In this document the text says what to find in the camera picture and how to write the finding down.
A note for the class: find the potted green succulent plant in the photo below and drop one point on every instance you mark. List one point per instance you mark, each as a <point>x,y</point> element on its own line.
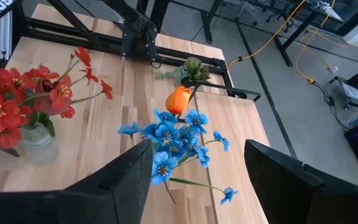
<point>196,70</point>

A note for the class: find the white network device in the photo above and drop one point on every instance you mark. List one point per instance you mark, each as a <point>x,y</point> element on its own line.
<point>353,93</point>

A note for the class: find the ribbed clear glass vase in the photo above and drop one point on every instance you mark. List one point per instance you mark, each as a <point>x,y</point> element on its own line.
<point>39,146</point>

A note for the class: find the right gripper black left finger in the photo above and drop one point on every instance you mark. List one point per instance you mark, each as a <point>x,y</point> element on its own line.
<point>104,199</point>

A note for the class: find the silver metal bracket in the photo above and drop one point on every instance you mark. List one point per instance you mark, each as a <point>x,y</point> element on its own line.
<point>5,35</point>

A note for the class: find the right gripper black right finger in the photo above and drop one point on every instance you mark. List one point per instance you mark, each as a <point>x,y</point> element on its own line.
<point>291,193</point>

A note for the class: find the orange artificial tulip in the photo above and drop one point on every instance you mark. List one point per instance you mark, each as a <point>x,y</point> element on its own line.
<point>177,101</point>

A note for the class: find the blue artificial flower bunch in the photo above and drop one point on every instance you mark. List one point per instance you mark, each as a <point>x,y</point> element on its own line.
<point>166,132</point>

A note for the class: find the black-legged office desk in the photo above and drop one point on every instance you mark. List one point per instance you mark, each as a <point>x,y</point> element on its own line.
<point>291,34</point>

